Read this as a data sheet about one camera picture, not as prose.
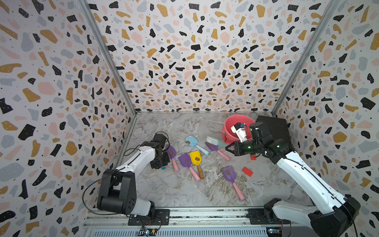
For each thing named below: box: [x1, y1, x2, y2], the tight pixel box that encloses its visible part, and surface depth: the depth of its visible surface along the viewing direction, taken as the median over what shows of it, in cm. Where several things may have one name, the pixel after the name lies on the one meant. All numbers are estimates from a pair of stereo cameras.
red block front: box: [241, 166, 254, 178], surface depth 92 cm
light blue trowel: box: [185, 135, 210, 156], surface depth 105 cm
